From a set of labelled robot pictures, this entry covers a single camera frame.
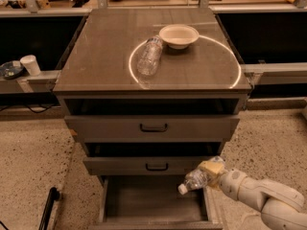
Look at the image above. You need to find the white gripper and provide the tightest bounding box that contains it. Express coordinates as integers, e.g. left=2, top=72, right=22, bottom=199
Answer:
left=198, top=161, right=248, bottom=200

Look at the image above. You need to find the blue plastic water bottle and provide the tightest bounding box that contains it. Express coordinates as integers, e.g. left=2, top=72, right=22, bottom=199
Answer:
left=177, top=156, right=225, bottom=195

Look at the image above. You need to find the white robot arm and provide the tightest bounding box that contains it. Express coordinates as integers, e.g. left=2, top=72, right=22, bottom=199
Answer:
left=198, top=160, right=307, bottom=230

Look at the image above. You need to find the grey bottom drawer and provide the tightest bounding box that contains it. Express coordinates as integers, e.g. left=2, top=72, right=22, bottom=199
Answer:
left=89, top=175, right=224, bottom=230

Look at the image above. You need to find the grey drawer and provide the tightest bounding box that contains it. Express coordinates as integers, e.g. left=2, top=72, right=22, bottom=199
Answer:
left=83, top=142, right=224, bottom=175
left=66, top=99, right=239, bottom=143
left=89, top=175, right=224, bottom=230

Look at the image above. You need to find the grey drawer cabinet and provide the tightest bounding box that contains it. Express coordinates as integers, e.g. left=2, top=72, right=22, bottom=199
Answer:
left=53, top=7, right=254, bottom=230

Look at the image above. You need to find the grey middle drawer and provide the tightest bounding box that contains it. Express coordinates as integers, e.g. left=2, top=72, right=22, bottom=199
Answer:
left=83, top=142, right=224, bottom=175

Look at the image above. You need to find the clear plastic bottle on counter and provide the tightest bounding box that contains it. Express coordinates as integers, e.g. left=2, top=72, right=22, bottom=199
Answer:
left=137, top=35, right=163, bottom=77

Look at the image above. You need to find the grey top drawer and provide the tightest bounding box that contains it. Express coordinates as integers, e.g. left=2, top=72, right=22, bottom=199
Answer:
left=66, top=99, right=239, bottom=143

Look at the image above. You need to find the white paper bowl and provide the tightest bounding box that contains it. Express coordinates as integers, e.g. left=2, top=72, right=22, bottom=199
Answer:
left=159, top=24, right=200, bottom=50

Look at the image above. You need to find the white paper cup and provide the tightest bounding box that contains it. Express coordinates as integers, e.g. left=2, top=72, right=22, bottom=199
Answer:
left=20, top=55, right=40, bottom=76

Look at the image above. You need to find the dark round plate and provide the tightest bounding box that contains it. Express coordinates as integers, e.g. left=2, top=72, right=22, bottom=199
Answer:
left=0, top=60, right=24, bottom=80

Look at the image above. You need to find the black middle drawer handle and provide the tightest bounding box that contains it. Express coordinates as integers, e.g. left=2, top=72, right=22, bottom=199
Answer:
left=145, top=163, right=169, bottom=172

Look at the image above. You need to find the black drawer handle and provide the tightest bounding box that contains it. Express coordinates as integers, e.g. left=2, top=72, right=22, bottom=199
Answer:
left=145, top=163, right=169, bottom=172
left=139, top=124, right=168, bottom=132

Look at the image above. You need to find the black top drawer handle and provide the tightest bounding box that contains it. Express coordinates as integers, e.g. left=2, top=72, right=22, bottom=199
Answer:
left=139, top=124, right=168, bottom=132

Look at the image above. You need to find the black floor cable bar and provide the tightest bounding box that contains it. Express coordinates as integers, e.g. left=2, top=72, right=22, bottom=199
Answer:
left=38, top=187, right=60, bottom=230

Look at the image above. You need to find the black cable under shelf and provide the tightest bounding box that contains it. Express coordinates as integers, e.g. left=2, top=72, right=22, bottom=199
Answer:
left=0, top=103, right=60, bottom=114

